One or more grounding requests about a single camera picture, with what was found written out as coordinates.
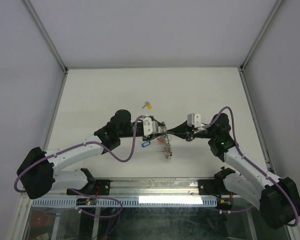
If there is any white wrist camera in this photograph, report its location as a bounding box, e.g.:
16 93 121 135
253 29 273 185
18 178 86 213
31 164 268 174
186 113 202 128
141 115 159 137

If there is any metal disc with keyrings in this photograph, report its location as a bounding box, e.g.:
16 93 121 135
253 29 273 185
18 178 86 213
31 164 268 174
157 127 173 160

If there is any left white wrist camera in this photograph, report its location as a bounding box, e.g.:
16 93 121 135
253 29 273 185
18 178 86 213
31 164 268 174
141 115 159 137

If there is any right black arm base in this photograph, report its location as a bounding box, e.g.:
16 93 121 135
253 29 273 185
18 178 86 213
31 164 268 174
197 167 235 198

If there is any aluminium rail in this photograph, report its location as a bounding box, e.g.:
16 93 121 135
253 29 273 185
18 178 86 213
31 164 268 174
22 176 290 198

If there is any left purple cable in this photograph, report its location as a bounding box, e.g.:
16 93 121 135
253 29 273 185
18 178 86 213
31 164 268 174
13 115 146 193

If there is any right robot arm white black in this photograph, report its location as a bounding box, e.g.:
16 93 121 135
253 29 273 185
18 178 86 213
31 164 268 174
167 111 300 230

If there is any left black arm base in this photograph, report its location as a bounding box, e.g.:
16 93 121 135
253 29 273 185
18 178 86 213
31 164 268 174
66 168 112 196

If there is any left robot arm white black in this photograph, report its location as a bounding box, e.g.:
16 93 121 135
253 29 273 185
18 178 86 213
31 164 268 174
13 109 166 200

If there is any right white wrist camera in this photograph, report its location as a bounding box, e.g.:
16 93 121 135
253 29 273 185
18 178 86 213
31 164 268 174
186 113 202 128

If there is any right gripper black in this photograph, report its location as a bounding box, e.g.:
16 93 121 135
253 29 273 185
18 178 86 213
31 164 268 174
166 120 217 142

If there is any key with yellow tag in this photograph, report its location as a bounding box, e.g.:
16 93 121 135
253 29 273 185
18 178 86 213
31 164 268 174
142 101 152 110

